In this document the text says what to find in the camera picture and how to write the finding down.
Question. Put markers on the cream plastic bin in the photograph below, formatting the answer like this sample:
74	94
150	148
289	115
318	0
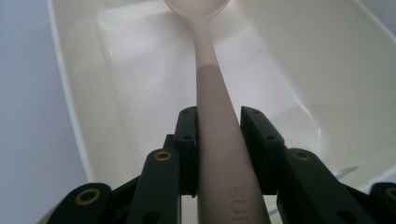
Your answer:
140	93

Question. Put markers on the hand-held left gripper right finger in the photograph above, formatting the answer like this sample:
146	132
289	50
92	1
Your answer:
264	146

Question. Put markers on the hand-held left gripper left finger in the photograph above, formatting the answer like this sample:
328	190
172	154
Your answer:
186	149

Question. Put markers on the beige spoon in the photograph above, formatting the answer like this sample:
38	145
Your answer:
218	140

